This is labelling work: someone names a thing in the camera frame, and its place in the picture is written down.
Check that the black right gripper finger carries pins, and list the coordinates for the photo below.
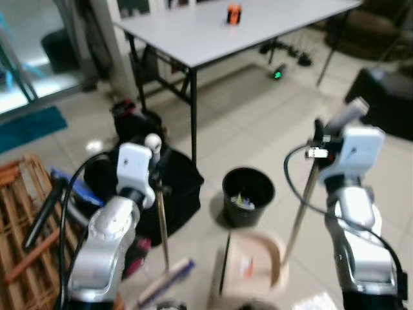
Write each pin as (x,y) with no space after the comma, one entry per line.
(318,128)

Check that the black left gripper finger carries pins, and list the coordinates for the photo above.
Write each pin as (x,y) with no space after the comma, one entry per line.
(168,157)

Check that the broom with white knob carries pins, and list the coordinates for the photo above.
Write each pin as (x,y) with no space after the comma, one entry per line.
(162,223)

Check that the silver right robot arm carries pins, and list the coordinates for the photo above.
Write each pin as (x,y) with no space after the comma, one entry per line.
(358,226)

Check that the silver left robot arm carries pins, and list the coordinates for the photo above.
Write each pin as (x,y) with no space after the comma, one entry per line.
(106,242)

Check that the teal floor mat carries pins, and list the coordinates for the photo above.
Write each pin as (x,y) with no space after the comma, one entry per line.
(29,129)

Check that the large black fabric bag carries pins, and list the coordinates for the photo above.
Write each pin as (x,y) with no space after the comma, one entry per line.
(184,187)

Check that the black red tool bag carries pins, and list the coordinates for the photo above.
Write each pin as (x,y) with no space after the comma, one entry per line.
(132,123)

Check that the black ottoman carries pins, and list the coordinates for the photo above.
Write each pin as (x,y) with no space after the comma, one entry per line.
(381,103)

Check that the black device with green light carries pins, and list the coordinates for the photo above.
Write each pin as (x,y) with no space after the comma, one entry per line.
(278,72)

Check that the black pink pouch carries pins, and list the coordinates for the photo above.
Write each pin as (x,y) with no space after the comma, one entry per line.
(139,255)

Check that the blue flat object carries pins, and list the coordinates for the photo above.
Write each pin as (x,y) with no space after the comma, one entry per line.
(80,187)

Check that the black wheeled chair base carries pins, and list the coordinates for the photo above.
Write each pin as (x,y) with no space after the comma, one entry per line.
(287,51)

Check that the rubbish in bin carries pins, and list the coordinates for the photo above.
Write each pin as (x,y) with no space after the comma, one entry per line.
(245,201)

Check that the black round waste bin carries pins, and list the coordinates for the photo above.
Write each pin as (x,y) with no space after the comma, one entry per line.
(248,206)

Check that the dark brown armchair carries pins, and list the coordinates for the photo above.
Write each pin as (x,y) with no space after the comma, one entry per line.
(371,32)

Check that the white folding table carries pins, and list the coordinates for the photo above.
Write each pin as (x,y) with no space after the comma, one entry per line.
(219,35)

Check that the small orange box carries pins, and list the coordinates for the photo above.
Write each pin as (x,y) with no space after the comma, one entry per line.
(234,14)

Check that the dark bag by window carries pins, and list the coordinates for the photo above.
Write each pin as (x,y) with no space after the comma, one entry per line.
(61,50)

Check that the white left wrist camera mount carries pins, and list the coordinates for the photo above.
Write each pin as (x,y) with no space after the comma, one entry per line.
(133,165)

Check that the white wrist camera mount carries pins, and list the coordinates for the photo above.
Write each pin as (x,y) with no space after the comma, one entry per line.
(133,165)
(358,148)

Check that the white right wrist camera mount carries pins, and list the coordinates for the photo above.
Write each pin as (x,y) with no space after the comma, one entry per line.
(358,148)

